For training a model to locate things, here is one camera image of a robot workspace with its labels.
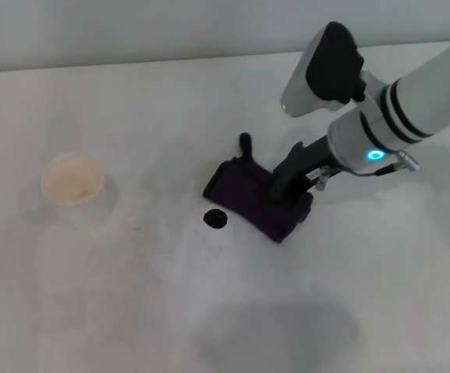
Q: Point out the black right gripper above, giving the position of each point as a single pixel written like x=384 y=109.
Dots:
x=302 y=163

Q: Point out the purple rag with black loop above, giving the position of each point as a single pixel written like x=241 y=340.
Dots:
x=244 y=194

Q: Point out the white paper cup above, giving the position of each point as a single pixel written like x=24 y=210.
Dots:
x=73 y=186

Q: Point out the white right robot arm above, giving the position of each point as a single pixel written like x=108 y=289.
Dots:
x=411 y=101

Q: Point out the black water stain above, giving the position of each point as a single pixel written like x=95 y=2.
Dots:
x=215 y=218

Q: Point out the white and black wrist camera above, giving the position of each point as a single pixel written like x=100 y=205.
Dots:
x=325 y=70

